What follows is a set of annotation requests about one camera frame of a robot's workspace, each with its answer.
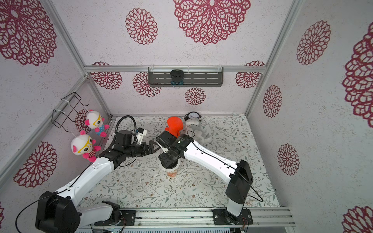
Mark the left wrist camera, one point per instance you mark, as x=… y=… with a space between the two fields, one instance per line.
x=141 y=133

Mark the upper pink white doll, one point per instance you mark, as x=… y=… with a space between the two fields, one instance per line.
x=95 y=121

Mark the small alarm clock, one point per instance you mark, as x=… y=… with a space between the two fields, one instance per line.
x=193 y=115

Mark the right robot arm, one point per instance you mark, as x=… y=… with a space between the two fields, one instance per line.
x=237 y=175

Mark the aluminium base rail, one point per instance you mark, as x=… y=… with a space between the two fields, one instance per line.
x=153 y=218

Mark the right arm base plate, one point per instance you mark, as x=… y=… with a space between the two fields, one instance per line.
x=231 y=217

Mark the black wire basket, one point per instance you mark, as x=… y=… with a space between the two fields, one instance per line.
x=61 y=116

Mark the black object on shelf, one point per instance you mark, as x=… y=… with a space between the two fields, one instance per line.
x=177 y=77

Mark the lower pink white doll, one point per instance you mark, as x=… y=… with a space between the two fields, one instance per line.
x=84 y=145

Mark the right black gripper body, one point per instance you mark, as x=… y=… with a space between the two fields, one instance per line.
x=168 y=158

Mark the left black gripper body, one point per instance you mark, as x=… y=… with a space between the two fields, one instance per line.
x=135 y=150

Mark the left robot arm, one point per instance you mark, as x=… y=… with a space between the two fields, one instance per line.
x=59 y=212

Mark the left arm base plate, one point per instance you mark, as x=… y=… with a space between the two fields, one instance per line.
x=122 y=218

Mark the pink white doll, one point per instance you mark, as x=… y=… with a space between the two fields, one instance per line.
x=95 y=121
x=84 y=145

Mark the white grey plush rabbit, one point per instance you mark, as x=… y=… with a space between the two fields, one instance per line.
x=194 y=130

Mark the grey metal wall shelf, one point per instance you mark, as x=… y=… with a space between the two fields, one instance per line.
x=193 y=77

